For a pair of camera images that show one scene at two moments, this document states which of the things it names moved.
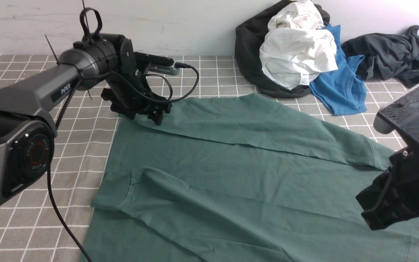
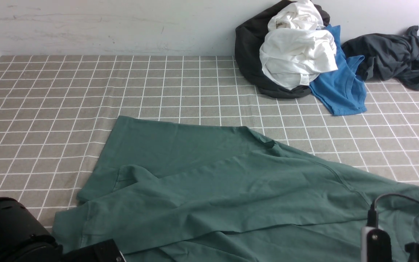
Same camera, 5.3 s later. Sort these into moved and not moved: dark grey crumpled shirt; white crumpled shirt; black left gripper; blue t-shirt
Moved: black left gripper
Not moved: dark grey crumpled shirt; white crumpled shirt; blue t-shirt
